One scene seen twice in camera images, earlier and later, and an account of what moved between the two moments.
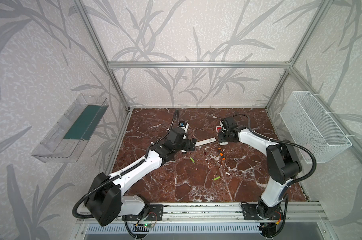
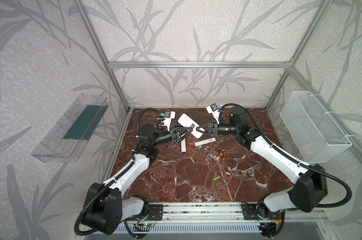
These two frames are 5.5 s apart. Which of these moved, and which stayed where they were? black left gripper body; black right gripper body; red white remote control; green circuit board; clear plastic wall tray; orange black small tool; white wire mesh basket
Moved: red white remote control; black right gripper body; black left gripper body
Stayed: green circuit board; clear plastic wall tray; white wire mesh basket; orange black small tool
